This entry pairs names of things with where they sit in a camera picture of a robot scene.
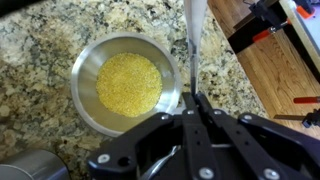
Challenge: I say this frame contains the yellow sugar heap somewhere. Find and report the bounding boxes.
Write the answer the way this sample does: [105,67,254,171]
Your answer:
[95,52,164,118]

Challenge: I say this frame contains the small stainless steel bowl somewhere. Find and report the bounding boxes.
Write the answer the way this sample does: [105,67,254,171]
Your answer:
[70,31,183,138]

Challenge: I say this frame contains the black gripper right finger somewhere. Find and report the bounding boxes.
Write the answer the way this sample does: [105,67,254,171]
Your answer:
[194,93,320,180]

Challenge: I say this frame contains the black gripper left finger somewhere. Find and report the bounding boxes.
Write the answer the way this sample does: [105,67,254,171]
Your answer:
[88,92,219,180]

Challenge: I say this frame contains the orange handled bar clamp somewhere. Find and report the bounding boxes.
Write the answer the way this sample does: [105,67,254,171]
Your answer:
[273,95,320,129]
[248,0,293,44]
[294,0,320,20]

